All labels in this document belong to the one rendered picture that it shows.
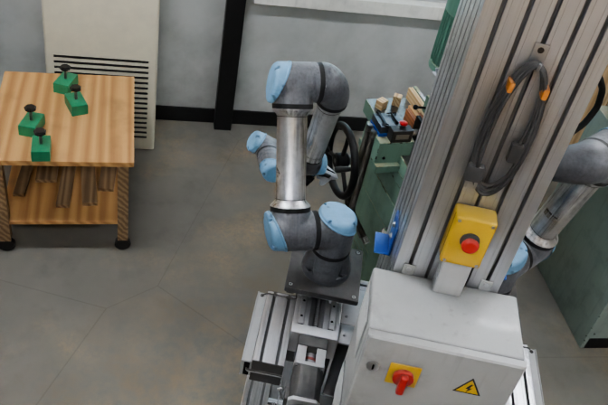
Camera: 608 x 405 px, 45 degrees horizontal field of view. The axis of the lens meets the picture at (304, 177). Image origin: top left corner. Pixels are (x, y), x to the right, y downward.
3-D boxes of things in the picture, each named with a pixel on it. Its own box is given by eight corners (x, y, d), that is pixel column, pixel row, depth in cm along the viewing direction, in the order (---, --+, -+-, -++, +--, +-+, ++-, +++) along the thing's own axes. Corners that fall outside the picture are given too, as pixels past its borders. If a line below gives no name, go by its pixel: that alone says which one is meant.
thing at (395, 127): (369, 122, 263) (373, 109, 260) (397, 120, 267) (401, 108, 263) (382, 144, 254) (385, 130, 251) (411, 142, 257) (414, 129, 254)
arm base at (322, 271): (347, 290, 216) (354, 268, 210) (298, 280, 216) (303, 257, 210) (351, 256, 228) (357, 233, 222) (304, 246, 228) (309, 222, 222)
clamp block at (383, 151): (360, 139, 270) (365, 119, 264) (394, 137, 274) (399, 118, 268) (375, 164, 259) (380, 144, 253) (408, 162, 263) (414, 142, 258)
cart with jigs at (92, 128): (14, 162, 360) (2, 49, 320) (132, 164, 373) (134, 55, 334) (-5, 258, 310) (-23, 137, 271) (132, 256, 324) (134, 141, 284)
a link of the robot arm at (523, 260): (466, 274, 216) (480, 241, 207) (493, 257, 223) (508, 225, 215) (498, 300, 209) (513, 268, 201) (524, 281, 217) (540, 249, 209)
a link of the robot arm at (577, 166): (592, 200, 177) (434, 168, 213) (614, 185, 183) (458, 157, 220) (591, 155, 173) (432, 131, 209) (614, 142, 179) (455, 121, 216)
